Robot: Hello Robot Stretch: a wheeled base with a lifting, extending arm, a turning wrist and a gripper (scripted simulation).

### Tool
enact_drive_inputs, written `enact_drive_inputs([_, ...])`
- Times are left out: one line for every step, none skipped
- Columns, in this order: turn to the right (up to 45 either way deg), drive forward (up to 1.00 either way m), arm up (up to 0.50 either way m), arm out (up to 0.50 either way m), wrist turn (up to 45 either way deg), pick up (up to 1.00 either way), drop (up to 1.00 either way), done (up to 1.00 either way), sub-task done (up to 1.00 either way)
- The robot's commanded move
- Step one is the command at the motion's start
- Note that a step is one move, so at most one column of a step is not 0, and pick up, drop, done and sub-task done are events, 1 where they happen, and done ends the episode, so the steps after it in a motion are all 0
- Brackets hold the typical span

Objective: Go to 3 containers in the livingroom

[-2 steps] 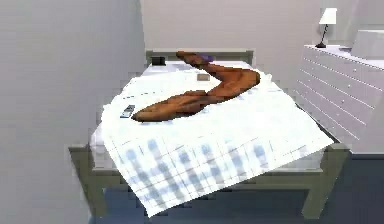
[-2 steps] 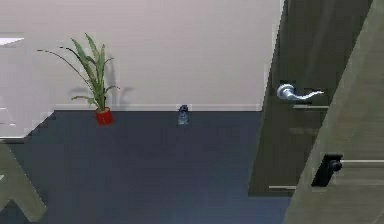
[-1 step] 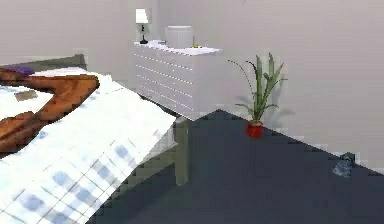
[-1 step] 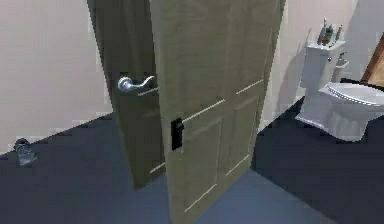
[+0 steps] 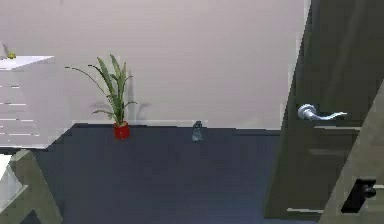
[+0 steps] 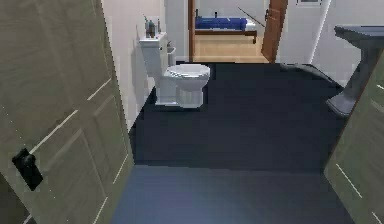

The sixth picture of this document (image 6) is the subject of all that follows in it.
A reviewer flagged white toilet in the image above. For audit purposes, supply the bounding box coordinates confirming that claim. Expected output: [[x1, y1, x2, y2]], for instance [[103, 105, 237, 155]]
[[138, 31, 212, 110]]

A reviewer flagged small white bin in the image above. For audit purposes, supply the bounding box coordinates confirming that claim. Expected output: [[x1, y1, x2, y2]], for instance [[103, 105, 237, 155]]
[[166, 41, 177, 67]]

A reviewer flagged bed with blue cover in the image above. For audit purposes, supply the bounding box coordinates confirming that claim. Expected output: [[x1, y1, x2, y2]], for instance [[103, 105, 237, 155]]
[[194, 10, 258, 45]]

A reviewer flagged dark bottle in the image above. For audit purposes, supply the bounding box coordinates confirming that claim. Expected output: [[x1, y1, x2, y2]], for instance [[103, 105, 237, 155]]
[[143, 14, 157, 39]]

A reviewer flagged brown wooden room door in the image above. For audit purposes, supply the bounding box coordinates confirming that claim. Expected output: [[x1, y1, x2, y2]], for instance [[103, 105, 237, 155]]
[[261, 0, 289, 64]]

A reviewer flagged grey pedestal sink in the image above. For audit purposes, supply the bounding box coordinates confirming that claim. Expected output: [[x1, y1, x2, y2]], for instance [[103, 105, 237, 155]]
[[325, 24, 384, 118]]

